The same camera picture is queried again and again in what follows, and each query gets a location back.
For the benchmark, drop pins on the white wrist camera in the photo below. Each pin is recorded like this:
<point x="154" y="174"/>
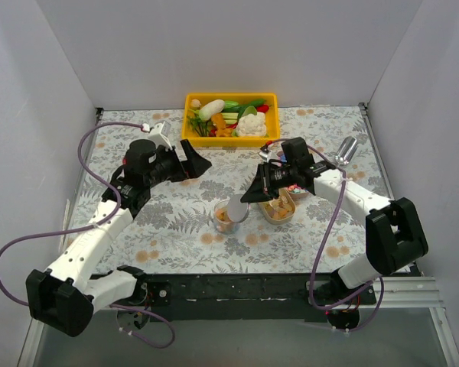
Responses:
<point x="266" y="154"/>
<point x="158" y="134"/>

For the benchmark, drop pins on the silver metal jar lid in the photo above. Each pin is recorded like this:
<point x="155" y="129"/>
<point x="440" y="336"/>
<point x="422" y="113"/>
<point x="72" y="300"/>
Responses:
<point x="237" y="211"/>

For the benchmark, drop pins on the pink tray of colourful candies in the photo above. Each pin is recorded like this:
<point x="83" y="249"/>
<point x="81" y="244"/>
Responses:
<point x="295" y="191"/>

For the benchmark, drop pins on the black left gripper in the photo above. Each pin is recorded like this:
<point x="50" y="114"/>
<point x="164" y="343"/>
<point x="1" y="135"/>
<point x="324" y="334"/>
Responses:
<point x="181" y="164"/>

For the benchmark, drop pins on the beige tray of orange candies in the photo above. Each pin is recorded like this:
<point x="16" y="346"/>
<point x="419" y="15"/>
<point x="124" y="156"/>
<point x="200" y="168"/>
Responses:
<point x="278" y="211"/>

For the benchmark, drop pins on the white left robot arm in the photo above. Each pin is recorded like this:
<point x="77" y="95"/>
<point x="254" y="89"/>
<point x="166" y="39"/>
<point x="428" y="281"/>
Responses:
<point x="65" y="296"/>

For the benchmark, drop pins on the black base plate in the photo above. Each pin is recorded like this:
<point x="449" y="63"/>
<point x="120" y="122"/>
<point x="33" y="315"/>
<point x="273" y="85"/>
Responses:
<point x="226" y="297"/>

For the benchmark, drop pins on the green cucumber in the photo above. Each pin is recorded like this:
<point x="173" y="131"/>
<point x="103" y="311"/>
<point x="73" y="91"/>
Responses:
<point x="255" y="103"/>

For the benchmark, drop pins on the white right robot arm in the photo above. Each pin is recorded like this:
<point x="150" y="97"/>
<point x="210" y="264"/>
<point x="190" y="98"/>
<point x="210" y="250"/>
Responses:
<point x="394" y="233"/>

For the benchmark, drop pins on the white radish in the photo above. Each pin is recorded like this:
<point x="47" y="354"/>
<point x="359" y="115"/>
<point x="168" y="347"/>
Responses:
<point x="210" y="109"/>

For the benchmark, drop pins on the clear glass jar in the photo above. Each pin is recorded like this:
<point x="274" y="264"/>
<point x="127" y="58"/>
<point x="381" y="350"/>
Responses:
<point x="221" y="220"/>

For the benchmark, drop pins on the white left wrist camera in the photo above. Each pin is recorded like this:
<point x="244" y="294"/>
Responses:
<point x="158" y="134"/>

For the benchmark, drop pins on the white cauliflower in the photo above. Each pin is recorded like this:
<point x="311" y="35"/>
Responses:
<point x="252" y="125"/>

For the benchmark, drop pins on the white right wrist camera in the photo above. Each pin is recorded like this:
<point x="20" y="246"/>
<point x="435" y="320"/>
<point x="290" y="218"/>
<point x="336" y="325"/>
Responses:
<point x="266" y="154"/>

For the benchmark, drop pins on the silver metal scoop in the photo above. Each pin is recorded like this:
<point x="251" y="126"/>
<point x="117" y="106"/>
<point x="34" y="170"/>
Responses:
<point x="346" y="151"/>

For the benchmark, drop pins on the yellow plastic bin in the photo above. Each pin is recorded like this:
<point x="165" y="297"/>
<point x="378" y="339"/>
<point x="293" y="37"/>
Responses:
<point x="271" y="120"/>

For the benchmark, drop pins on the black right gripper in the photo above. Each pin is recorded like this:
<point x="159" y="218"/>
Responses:
<point x="267" y="182"/>

